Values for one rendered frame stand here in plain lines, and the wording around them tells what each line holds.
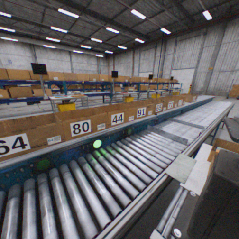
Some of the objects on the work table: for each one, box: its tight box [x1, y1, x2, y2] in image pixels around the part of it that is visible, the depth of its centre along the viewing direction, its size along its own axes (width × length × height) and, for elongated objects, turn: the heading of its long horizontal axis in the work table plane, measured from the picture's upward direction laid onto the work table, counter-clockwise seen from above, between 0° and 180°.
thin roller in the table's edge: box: [156, 186, 184, 235], centre depth 51 cm, size 2×28×2 cm, turn 131°
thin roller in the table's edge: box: [162, 190, 189, 239], centre depth 49 cm, size 2×28×2 cm, turn 131°
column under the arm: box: [171, 149, 239, 239], centre depth 34 cm, size 26×26×33 cm
